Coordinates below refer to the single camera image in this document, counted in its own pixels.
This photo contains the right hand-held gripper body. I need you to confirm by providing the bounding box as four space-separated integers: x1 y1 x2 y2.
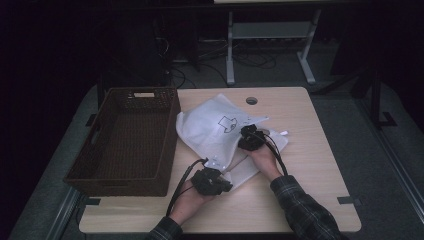
237 123 271 152

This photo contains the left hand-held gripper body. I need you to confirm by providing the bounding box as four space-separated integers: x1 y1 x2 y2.
190 157 228 197

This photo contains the white mesh laundry bag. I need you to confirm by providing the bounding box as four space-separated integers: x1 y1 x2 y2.
175 93 290 193

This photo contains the brown woven basket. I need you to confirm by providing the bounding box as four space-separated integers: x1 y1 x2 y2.
63 86 182 198

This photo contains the person's right hand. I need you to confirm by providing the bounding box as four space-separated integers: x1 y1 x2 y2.
244 142 285 183

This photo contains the person's left hand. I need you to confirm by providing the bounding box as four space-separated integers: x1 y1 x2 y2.
168 179 215 227

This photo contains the black metal stand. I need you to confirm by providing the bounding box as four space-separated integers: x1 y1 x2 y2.
313 66 399 129

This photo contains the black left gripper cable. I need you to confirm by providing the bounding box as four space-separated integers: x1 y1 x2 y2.
165 157 209 218

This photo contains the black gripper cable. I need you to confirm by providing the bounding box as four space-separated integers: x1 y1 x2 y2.
165 157 209 218
254 131 289 177

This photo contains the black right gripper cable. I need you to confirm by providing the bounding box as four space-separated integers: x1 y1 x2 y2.
254 131 289 177

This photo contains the tangle of black floor cables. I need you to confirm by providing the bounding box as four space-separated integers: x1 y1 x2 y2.
168 46 278 89

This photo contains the white metal desk frame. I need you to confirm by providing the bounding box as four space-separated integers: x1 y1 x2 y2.
225 9 323 86

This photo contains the grey metal floor rail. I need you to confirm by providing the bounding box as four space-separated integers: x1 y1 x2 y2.
46 186 81 240
353 99 424 221

